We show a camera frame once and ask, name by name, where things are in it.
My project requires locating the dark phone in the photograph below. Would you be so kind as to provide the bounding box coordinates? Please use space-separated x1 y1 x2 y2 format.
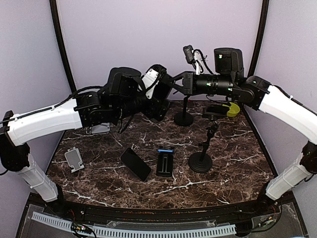
204 105 230 117

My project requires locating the white cable duct strip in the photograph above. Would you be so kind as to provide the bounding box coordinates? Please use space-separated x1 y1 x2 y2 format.
31 212 237 238

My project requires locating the black rear gooseneck phone stand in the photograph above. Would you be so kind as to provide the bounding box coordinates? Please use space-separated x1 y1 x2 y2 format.
174 96 194 126

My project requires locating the lime green plastic bowl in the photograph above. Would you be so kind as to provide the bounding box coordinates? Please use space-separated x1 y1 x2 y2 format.
222 102 240 118

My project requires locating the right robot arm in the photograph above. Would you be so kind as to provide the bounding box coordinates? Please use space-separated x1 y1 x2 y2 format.
171 45 317 215

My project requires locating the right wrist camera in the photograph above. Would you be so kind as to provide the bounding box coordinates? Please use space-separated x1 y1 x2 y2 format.
183 45 195 64

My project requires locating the grey small phone stand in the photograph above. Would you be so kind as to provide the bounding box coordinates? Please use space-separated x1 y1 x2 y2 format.
64 147 84 173

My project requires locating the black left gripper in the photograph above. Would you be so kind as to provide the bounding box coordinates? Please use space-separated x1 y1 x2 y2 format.
113 91 174 121

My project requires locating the white folding phone stand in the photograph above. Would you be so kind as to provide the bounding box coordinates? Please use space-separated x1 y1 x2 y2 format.
86 123 110 135

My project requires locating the black phone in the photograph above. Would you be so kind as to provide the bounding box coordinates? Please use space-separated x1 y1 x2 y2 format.
120 148 152 182

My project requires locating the black front tripod phone stand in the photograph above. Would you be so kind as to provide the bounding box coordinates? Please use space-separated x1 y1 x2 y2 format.
188 108 224 173

